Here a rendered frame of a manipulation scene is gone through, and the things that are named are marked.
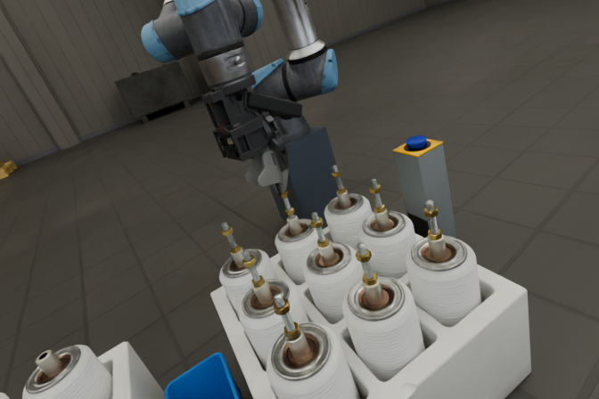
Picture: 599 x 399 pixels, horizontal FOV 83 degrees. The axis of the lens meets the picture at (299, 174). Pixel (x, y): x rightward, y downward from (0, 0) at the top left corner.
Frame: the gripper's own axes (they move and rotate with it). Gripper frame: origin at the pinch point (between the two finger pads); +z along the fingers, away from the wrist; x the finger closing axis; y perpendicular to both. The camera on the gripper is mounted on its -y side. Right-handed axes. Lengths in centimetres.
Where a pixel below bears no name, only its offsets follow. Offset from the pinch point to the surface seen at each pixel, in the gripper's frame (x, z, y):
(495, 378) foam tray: 33.5, 28.7, -3.2
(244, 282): 2.1, 10.9, 14.7
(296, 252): 3.5, 11.6, 4.2
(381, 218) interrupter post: 15.1, 8.2, -7.2
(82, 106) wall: -641, -17, -46
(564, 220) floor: 28, 35, -54
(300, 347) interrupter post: 22.1, 8.4, 17.7
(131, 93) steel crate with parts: -537, -11, -105
